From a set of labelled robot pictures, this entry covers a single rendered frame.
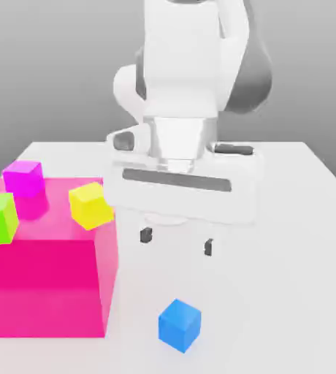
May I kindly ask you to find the small yellow cube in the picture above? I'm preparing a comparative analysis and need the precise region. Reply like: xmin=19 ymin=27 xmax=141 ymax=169
xmin=68 ymin=181 xmax=115 ymax=232

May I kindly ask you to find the large pink box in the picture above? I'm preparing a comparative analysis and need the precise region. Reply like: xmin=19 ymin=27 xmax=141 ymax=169
xmin=0 ymin=176 xmax=119 ymax=339

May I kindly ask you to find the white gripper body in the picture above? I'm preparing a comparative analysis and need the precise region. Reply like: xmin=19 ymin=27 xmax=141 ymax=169
xmin=103 ymin=153 xmax=264 ymax=227

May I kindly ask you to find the small blue cube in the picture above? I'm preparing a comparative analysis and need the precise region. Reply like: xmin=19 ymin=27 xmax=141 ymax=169
xmin=158 ymin=298 xmax=202 ymax=354

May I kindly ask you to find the small magenta cube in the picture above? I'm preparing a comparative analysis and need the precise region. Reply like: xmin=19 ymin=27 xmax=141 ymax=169
xmin=2 ymin=159 xmax=45 ymax=199

